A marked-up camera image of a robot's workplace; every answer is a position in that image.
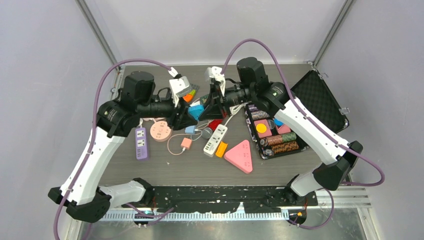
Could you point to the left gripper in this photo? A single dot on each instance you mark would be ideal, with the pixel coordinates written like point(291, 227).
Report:
point(180, 117)

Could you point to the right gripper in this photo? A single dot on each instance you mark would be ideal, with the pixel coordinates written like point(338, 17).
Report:
point(213, 108)

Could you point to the blue plug adapter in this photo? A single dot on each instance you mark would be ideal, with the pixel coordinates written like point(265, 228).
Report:
point(196, 110)

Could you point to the purple power strip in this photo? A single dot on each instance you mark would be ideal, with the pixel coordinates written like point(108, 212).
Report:
point(141, 144)

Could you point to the dark green cube adapter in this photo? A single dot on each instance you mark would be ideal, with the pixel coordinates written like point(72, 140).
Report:
point(203, 99)

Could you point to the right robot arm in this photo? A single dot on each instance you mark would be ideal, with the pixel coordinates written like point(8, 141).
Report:
point(337, 155)

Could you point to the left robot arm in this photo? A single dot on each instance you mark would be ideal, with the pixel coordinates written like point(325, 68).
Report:
point(81, 194)

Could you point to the light blue charger plug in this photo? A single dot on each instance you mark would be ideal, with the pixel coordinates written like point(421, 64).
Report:
point(192, 130)

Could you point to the pink charger plug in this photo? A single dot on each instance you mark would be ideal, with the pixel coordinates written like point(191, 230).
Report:
point(186, 143)

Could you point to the orange curved block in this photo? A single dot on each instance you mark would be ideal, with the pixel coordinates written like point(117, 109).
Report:
point(189, 97)

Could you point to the small white power strip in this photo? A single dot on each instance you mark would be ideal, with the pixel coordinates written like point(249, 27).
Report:
point(214, 141)

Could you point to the pink round socket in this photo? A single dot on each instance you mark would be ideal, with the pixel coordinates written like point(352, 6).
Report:
point(160, 131)

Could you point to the red glitter microphone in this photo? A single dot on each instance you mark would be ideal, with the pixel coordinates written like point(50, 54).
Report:
point(210, 128)

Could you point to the yellow curved block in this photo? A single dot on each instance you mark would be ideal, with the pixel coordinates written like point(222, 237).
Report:
point(221, 149)

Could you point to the pink triangular socket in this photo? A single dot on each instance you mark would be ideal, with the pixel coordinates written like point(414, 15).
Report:
point(240, 156)

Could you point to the black poker chip case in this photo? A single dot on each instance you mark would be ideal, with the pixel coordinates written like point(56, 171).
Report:
point(273, 138)

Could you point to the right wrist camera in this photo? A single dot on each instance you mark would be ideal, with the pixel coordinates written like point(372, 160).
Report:
point(215, 76)

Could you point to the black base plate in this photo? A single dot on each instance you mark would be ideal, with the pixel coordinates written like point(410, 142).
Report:
point(222, 199)

